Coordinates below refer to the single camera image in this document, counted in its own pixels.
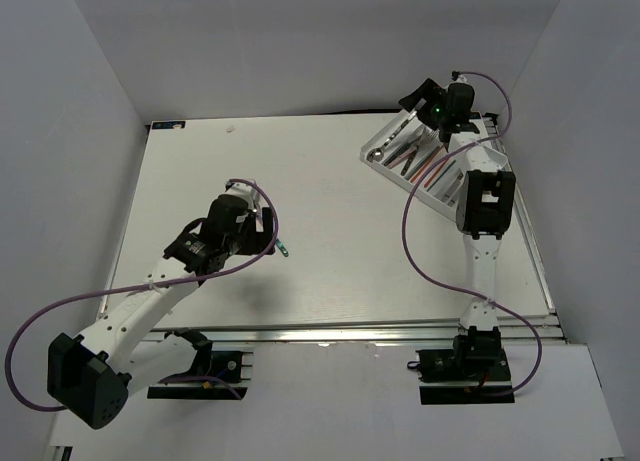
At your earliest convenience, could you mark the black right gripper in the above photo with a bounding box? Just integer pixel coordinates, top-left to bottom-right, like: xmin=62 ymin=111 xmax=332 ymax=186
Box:
xmin=400 ymin=78 xmax=450 ymax=131

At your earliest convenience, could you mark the pink handled fork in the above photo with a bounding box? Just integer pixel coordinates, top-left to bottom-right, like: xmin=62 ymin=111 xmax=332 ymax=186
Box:
xmin=400 ymin=130 xmax=439 ymax=176

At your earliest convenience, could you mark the green marbled handle spoon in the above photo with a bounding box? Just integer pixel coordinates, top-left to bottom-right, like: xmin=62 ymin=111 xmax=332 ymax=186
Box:
xmin=274 ymin=239 xmax=289 ymax=257

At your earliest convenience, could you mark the brown marbled handle spoon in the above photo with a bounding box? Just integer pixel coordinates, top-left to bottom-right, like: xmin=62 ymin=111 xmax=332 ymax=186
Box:
xmin=366 ymin=110 xmax=417 ymax=162

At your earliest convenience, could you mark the green marbled handle fork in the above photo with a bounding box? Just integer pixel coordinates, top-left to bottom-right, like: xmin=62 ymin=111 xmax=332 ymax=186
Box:
xmin=383 ymin=134 xmax=422 ymax=167

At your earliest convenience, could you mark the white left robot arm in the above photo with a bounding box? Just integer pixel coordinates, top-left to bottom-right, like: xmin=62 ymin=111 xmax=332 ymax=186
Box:
xmin=47 ymin=179 xmax=278 ymax=430

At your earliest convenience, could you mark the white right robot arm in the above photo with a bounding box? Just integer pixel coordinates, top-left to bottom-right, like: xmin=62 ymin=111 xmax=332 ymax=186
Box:
xmin=400 ymin=71 xmax=516 ymax=380

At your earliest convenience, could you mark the white divided utensil tray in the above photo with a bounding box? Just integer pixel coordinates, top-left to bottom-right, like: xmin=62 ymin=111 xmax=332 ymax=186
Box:
xmin=358 ymin=104 xmax=510 ymax=226

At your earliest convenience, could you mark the blue label sticker left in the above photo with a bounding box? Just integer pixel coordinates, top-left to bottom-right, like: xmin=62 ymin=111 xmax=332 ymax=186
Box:
xmin=150 ymin=120 xmax=186 ymax=130

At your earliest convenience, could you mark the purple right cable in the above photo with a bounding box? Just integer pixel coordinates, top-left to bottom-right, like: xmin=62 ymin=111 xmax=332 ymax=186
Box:
xmin=402 ymin=70 xmax=544 ymax=397

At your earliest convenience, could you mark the purple cable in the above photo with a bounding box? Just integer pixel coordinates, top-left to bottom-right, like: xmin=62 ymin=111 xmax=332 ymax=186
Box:
xmin=402 ymin=70 xmax=544 ymax=397
xmin=3 ymin=178 xmax=280 ymax=412

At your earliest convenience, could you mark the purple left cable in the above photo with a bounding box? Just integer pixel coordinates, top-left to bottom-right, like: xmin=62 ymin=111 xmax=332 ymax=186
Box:
xmin=3 ymin=178 xmax=280 ymax=412

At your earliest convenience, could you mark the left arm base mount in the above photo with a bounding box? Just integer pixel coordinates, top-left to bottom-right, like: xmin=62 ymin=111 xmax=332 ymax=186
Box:
xmin=147 ymin=328 xmax=253 ymax=401

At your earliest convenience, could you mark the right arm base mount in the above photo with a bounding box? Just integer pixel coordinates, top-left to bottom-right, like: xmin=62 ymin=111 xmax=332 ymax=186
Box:
xmin=406 ymin=327 xmax=515 ymax=406

